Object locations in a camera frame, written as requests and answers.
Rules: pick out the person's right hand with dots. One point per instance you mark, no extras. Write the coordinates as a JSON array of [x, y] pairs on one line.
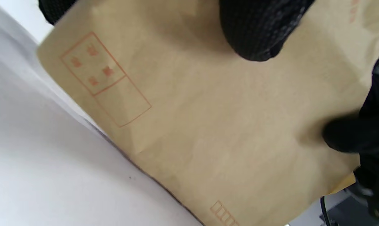
[[376, 131]]

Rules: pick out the brown paper envelope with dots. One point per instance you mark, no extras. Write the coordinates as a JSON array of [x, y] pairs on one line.
[[208, 125]]

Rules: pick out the person's left hand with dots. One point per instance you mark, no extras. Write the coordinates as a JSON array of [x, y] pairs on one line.
[[258, 28]]

